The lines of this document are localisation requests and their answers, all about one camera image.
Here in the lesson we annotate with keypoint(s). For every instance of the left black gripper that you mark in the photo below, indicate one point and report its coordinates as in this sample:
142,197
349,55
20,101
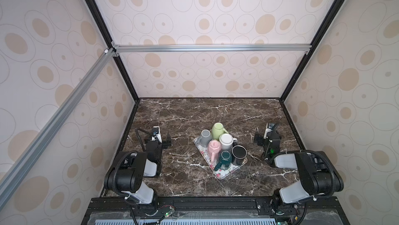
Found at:
165,144

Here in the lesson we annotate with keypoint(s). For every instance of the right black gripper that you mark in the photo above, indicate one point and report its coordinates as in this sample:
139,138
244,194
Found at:
260,139

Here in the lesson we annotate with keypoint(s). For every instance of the dark green ceramic mug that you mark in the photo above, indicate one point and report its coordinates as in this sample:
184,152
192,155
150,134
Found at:
224,162

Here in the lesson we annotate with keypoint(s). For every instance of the pink ceramic mug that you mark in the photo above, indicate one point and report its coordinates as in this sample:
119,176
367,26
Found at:
214,148

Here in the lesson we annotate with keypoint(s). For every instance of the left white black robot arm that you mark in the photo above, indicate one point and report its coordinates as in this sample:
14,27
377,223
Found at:
125,176

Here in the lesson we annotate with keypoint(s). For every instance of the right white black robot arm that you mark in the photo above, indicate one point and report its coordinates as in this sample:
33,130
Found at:
318,178

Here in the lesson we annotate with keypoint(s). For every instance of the white ceramic mug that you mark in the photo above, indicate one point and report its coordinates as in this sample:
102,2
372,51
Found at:
227,141

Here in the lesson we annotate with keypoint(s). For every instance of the grey ceramic mug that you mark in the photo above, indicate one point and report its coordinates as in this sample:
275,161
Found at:
205,138

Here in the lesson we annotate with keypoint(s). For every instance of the light green ceramic mug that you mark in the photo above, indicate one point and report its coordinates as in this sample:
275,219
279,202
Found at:
218,130

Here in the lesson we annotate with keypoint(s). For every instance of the black metal cup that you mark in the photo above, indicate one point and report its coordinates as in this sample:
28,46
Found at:
239,154

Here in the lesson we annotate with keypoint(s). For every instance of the green circuit board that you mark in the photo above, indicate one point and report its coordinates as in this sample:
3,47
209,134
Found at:
166,211

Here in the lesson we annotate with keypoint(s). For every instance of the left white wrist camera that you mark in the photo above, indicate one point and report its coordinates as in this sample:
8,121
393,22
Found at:
156,135

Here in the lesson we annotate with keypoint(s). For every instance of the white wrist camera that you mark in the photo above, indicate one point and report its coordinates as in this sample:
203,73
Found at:
156,135
268,129

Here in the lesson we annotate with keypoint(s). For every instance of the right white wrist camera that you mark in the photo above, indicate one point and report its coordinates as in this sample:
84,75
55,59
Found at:
268,129

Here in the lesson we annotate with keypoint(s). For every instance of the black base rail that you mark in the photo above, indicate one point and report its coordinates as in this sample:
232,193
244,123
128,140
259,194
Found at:
216,210

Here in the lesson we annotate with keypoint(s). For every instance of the back aluminium frame bar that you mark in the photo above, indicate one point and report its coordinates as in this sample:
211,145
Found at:
211,48

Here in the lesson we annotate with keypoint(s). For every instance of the aluminium frame bar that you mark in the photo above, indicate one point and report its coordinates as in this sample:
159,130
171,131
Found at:
30,156
211,48

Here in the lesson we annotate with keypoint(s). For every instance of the left aluminium frame bar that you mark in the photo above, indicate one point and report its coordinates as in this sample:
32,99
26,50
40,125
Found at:
30,156

